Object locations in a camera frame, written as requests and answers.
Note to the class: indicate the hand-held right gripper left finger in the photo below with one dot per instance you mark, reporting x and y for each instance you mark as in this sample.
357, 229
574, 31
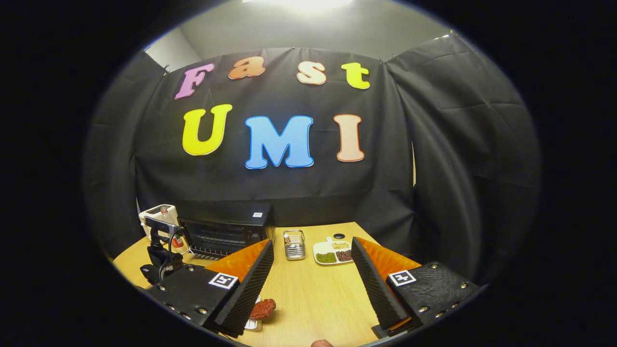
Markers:
250, 289

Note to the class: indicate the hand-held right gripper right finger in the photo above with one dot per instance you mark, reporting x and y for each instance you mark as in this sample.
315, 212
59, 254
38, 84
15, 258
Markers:
378, 289

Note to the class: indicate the red meat piece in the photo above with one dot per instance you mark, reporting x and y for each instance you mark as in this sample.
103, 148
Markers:
262, 309

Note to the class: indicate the black electric oven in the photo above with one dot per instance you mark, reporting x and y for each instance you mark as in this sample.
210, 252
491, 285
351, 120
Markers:
226, 214

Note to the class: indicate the clear plastic bottle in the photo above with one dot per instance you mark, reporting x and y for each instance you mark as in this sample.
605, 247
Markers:
177, 243

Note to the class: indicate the white ribbed tray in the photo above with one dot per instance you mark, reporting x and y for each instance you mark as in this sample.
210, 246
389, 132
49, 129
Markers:
251, 324

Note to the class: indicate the white toaster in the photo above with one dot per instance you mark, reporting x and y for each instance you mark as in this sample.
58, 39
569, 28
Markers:
152, 214

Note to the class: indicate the white divided plate with beans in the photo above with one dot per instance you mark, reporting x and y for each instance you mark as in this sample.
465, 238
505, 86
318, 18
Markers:
332, 255

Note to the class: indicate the metal mesh basket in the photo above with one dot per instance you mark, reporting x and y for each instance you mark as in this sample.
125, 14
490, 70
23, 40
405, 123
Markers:
294, 246

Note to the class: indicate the black backdrop cloth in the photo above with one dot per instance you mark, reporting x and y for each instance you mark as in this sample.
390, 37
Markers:
299, 188

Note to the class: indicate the large ceiling light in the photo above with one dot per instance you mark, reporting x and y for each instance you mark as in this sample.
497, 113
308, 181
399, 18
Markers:
320, 3

